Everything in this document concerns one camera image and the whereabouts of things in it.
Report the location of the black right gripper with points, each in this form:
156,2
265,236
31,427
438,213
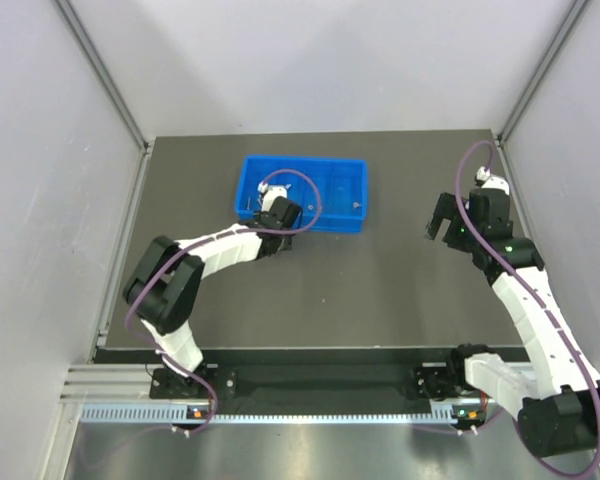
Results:
450,220

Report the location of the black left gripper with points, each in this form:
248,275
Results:
262,218

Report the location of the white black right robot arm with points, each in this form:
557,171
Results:
557,411

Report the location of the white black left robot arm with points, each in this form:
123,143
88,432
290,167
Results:
162,289

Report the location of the blue plastic divided bin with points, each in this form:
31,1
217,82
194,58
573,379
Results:
331,185

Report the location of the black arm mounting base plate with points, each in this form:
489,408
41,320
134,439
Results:
406,373

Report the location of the grey slotted cable duct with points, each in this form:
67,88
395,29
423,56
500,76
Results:
196,412

